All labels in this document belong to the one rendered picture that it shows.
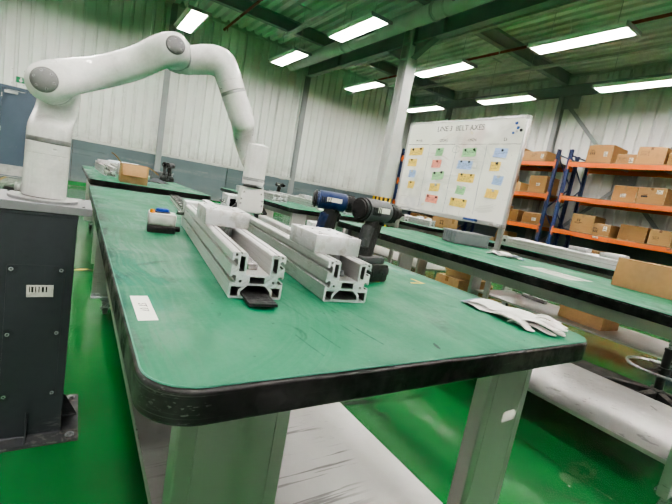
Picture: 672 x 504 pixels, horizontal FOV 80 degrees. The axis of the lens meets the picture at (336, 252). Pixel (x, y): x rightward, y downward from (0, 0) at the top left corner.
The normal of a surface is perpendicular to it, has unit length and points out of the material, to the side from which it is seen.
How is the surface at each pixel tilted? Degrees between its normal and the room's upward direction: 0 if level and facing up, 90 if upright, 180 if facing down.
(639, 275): 89
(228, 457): 90
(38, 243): 90
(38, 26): 90
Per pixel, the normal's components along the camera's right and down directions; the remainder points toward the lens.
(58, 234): 0.53, 0.22
